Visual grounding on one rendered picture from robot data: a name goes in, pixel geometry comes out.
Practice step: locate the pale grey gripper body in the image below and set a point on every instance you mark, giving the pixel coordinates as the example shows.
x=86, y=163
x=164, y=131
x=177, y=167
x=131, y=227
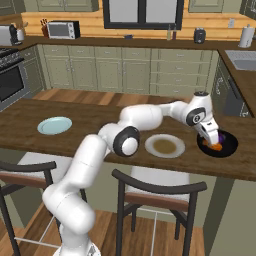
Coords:
x=210, y=134

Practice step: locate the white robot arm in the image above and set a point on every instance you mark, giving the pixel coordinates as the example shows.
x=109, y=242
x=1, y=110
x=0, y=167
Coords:
x=83, y=166

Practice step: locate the purple eggplant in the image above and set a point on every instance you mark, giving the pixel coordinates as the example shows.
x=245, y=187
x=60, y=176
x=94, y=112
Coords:
x=221, y=136

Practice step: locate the orange chicken drumstick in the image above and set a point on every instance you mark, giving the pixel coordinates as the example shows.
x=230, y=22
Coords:
x=215, y=146

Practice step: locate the black bowl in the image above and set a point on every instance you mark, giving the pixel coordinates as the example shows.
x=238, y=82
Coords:
x=230, y=143

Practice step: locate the small dark blue bowl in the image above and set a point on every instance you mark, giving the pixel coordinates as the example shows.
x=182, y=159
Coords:
x=128, y=36

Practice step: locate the dark grey dishwasher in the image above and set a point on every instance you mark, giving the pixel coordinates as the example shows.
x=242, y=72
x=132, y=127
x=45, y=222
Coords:
x=233, y=96

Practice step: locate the white plate with brown centre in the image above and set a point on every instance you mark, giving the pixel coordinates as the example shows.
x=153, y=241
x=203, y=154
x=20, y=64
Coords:
x=165, y=145

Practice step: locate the dark wooden bar stool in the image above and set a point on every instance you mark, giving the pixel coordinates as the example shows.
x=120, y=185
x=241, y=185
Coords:
x=156, y=193
x=20, y=176

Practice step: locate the grey steel sink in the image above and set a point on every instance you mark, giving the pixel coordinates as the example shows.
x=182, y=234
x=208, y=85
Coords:
x=242, y=60

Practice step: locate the white paper towel roll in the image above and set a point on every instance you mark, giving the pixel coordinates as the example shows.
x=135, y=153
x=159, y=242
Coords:
x=246, y=36

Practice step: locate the green lower cupboard run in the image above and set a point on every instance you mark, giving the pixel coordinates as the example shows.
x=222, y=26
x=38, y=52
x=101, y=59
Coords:
x=126, y=70

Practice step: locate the green cupboard run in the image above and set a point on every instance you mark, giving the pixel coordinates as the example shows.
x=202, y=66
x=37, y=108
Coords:
x=63, y=5
x=216, y=6
x=126, y=70

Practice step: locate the dark slim bottle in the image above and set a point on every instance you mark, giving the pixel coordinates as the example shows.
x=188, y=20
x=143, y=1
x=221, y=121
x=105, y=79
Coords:
x=174, y=33

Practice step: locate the pale green bottle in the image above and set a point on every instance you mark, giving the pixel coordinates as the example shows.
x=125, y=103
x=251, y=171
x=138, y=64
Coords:
x=169, y=33

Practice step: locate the green upper cupboard run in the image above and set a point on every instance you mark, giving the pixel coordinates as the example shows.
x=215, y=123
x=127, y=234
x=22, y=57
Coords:
x=63, y=5
x=216, y=6

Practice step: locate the black framed window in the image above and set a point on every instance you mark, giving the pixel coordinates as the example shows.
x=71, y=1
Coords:
x=143, y=13

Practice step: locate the light blue plate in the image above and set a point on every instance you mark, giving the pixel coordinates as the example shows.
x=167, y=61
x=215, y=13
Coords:
x=54, y=125

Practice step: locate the silver toaster oven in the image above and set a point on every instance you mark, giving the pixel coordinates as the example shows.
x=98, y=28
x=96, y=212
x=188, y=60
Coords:
x=63, y=30

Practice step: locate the brown knife block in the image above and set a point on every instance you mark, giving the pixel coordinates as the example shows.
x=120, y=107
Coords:
x=44, y=30

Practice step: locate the black and steel oven range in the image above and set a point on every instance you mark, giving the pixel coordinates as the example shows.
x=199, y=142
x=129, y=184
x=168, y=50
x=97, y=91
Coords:
x=10, y=80

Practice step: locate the white pot with utensils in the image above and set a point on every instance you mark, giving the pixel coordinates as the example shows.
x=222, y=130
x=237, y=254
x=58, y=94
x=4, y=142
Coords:
x=20, y=34

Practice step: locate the silver coffee machine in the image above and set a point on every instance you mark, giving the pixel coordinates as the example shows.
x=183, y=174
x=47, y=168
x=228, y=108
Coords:
x=6, y=35

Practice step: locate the white wall socket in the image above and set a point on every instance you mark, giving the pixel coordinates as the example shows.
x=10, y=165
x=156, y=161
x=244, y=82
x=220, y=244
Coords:
x=231, y=23

